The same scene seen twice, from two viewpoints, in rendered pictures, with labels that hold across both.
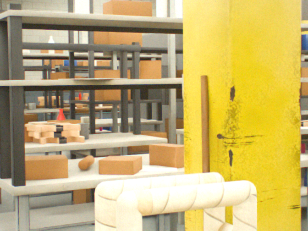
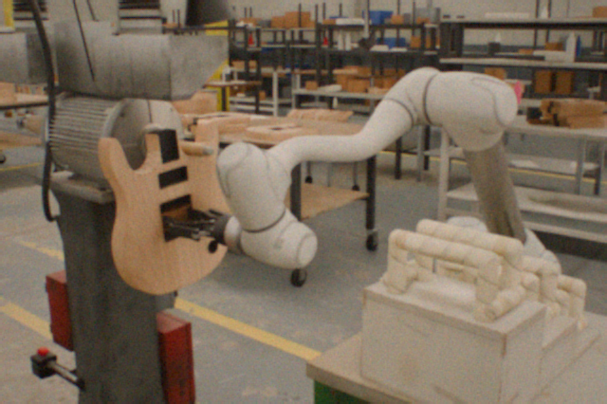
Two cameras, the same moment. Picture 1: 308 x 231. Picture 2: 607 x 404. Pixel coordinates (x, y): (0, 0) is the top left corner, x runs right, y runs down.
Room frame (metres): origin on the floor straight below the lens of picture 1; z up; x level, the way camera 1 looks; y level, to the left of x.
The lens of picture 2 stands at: (1.41, 0.82, 1.52)
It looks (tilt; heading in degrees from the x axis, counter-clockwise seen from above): 14 degrees down; 248
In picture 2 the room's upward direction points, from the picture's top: straight up
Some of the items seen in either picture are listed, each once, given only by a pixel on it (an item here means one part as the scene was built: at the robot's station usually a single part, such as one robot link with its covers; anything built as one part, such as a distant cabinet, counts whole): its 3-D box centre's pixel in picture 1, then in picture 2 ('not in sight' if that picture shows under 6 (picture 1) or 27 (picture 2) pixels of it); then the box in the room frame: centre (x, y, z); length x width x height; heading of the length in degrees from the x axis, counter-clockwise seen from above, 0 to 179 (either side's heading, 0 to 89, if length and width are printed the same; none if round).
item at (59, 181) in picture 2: not in sight; (101, 180); (1.25, -1.16, 1.11); 0.36 x 0.24 x 0.04; 118
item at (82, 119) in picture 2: not in sight; (113, 136); (1.21, -1.11, 1.25); 0.41 x 0.27 x 0.26; 118
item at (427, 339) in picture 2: not in sight; (450, 342); (0.79, -0.03, 1.02); 0.27 x 0.15 x 0.17; 115
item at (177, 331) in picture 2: not in sight; (157, 349); (1.10, -1.24, 0.49); 0.25 x 0.12 x 0.37; 118
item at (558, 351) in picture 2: not in sight; (490, 335); (0.65, -0.09, 0.98); 0.27 x 0.16 x 0.09; 115
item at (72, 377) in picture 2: not in sight; (59, 374); (1.43, -1.25, 0.46); 0.25 x 0.07 x 0.08; 118
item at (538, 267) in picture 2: not in sight; (506, 260); (0.61, -0.11, 1.12); 0.20 x 0.03 x 0.03; 114
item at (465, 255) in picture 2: (162, 187); (441, 249); (0.83, -0.01, 1.20); 0.20 x 0.03 x 0.03; 114
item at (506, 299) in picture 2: not in sight; (504, 301); (0.76, 0.06, 1.12); 0.11 x 0.03 x 0.03; 25
